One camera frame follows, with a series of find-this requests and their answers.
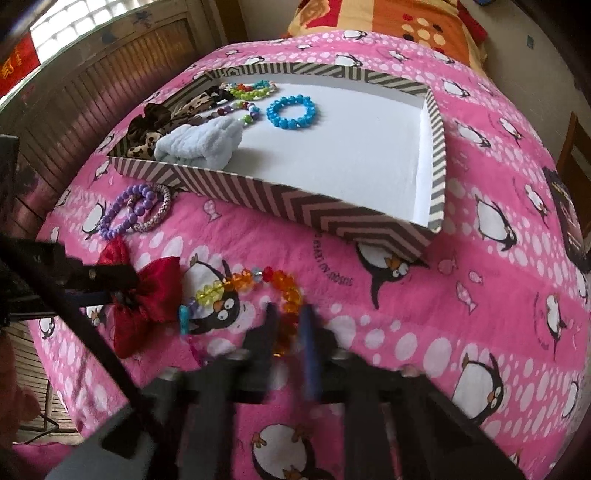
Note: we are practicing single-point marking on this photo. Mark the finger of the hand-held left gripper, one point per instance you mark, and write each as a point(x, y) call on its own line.
point(111, 277)
point(90, 300)

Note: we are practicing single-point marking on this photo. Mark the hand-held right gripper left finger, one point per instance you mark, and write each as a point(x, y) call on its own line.
point(269, 327)

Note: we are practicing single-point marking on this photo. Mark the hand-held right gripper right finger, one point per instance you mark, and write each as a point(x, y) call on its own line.
point(310, 355)

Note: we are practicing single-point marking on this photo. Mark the red satin bow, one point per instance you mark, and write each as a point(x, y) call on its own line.
point(157, 286)

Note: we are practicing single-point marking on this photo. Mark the chevron striped cardboard box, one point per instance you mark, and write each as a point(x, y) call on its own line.
point(323, 217)

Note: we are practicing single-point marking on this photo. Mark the light blue fluffy headband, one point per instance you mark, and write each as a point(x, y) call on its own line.
point(198, 143)

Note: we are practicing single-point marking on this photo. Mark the brown satin scrunchie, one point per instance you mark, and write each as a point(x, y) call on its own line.
point(154, 115)

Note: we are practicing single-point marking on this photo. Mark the leopard print hair band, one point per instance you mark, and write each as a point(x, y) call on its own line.
point(203, 99)

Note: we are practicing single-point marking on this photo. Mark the person's left hand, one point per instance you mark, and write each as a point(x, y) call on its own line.
point(18, 392)

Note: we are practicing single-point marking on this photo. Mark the pink penguin print blanket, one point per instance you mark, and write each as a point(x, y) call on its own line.
point(485, 295)

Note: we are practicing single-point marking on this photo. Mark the red paper banner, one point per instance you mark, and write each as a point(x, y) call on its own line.
point(16, 64)

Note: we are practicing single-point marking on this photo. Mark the slatted wooden cabinet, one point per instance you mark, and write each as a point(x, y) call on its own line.
point(115, 69)

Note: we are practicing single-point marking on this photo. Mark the window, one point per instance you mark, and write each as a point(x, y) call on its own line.
point(83, 23)

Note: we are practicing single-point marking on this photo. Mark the red yellow floral pillow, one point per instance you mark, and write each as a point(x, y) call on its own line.
point(369, 18)

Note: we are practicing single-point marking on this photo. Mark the wooden chair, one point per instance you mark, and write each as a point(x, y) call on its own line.
point(570, 152)

